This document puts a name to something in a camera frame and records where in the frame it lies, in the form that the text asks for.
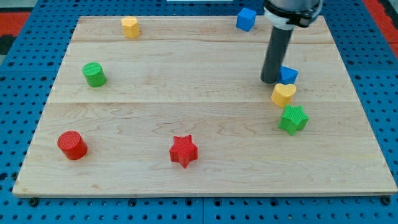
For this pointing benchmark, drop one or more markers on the blue triangle block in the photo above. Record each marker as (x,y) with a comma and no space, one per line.
(287,75)

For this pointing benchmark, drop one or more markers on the green star block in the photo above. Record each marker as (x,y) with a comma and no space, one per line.
(293,119)

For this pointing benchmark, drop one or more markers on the light wooden board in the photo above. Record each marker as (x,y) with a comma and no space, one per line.
(200,75)

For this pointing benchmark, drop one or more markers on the green cylinder block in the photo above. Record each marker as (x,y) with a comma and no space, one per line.
(94,74)

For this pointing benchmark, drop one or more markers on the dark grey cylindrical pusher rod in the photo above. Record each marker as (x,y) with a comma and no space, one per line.
(275,54)

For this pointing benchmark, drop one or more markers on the red cylinder block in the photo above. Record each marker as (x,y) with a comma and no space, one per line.
(72,145)

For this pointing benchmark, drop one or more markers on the yellow pentagon block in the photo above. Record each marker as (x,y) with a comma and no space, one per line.
(130,26)

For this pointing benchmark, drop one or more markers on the yellow heart block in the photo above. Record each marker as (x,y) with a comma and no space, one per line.
(283,94)

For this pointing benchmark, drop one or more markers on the red star block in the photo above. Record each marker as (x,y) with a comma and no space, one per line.
(183,150)

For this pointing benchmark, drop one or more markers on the blue cube block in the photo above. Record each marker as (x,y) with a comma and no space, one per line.
(246,19)

